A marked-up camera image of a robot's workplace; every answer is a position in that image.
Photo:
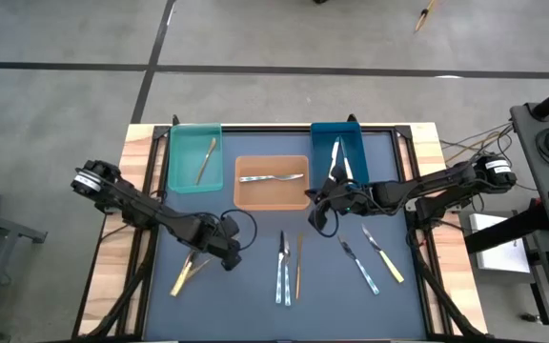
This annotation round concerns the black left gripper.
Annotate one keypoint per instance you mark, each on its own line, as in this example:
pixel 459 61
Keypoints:
pixel 217 240

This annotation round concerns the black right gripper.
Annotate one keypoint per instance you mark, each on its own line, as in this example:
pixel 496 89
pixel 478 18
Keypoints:
pixel 355 200

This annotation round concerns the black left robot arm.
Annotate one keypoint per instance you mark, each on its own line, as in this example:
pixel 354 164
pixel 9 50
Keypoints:
pixel 141 212

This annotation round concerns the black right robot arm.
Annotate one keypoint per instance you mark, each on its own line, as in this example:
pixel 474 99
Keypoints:
pixel 436 183

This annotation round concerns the orange translucent plastic bin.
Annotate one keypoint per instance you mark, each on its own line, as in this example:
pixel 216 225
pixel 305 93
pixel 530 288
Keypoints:
pixel 270 197

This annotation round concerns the blue plastic bin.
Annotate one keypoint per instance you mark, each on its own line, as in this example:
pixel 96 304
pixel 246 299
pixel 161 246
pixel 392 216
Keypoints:
pixel 322 143

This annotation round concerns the blue-grey table mat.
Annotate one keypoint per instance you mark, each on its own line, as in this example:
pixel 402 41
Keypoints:
pixel 236 314

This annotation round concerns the teal translucent plastic bin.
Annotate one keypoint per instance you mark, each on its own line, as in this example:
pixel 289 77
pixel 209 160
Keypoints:
pixel 184 162

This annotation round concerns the black stand bar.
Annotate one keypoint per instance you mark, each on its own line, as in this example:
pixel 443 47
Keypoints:
pixel 503 228

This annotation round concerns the white box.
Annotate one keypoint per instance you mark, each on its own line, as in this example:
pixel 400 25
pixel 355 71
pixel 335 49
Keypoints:
pixel 498 252

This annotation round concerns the yellow black stick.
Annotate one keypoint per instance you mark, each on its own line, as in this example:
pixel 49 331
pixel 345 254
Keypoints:
pixel 422 20

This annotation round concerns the grey equipment cart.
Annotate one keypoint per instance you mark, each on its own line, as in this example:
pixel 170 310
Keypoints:
pixel 524 143

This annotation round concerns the small black floor object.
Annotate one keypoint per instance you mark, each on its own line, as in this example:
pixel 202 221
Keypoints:
pixel 529 318

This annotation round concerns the black aluminium table frame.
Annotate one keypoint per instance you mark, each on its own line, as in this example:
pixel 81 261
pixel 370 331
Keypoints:
pixel 265 127

